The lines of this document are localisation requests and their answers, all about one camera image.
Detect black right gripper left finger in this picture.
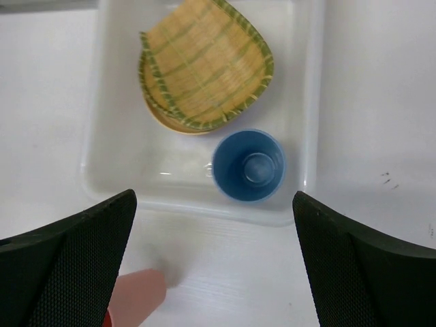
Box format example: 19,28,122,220
1,189,137,326

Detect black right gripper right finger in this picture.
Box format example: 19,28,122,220
292,191,435,326

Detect red plastic cup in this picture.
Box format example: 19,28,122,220
102,269,167,327

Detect blue plastic cup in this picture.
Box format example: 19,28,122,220
211,129,287,203

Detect yellow plastic plate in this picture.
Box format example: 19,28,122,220
143,97,217,136

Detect fan-shaped bamboo tray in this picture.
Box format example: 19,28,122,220
140,1,275,131

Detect round bamboo tray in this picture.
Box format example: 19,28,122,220
138,52,177,121

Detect white plastic bin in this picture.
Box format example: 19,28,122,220
80,1,325,226

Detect aluminium table edge rail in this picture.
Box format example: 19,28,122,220
1,0,99,14

